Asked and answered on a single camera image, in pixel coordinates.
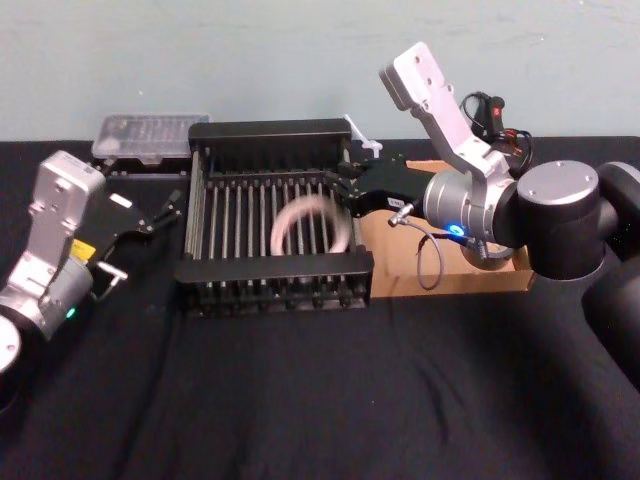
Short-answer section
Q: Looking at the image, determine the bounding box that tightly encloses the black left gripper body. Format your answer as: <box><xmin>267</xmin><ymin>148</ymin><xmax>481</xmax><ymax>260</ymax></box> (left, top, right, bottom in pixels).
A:
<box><xmin>72</xmin><ymin>187</ymin><xmax>154</xmax><ymax>272</ymax></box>

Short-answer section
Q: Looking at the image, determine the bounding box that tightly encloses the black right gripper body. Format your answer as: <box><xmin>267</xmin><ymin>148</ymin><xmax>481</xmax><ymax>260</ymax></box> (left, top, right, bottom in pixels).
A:
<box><xmin>348</xmin><ymin>154</ymin><xmax>437</xmax><ymax>219</ymax></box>

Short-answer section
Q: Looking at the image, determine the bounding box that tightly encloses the white tape roll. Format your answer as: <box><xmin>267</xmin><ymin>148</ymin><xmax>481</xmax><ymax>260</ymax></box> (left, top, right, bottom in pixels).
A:
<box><xmin>269</xmin><ymin>195</ymin><xmax>351</xmax><ymax>257</ymax></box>

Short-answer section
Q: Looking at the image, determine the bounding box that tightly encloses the small white three-armed plastic piece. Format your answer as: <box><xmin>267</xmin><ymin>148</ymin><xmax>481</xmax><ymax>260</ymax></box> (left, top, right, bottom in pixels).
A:
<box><xmin>344</xmin><ymin>113</ymin><xmax>384</xmax><ymax>161</ymax></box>

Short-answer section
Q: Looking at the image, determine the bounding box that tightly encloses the clear plastic case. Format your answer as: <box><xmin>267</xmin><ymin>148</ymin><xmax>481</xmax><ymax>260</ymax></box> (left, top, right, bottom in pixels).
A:
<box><xmin>91</xmin><ymin>112</ymin><xmax>211</xmax><ymax>167</ymax></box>

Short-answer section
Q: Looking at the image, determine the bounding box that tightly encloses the shallow brown cardboard tray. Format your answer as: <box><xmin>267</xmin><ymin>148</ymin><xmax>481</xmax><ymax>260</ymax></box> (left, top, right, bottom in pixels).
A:
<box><xmin>359</xmin><ymin>158</ymin><xmax>535</xmax><ymax>300</ymax></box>

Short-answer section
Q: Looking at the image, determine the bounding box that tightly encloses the black rack with steel bars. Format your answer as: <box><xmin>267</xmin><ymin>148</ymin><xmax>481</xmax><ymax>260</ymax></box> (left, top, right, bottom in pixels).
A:
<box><xmin>173</xmin><ymin>118</ymin><xmax>375</xmax><ymax>319</ymax></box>

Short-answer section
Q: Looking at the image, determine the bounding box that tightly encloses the black table cloth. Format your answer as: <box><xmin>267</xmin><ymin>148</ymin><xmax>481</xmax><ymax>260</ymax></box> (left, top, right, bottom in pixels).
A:
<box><xmin>0</xmin><ymin>134</ymin><xmax>640</xmax><ymax>480</ymax></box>

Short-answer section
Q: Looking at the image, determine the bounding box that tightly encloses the black corded tool red switch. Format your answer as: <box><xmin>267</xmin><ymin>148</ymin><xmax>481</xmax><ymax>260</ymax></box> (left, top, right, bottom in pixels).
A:
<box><xmin>459</xmin><ymin>91</ymin><xmax>534</xmax><ymax>166</ymax></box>

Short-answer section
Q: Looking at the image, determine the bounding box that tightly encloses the pale plain wall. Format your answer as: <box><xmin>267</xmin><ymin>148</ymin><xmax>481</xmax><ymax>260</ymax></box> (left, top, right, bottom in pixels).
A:
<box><xmin>0</xmin><ymin>0</ymin><xmax>640</xmax><ymax>145</ymax></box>

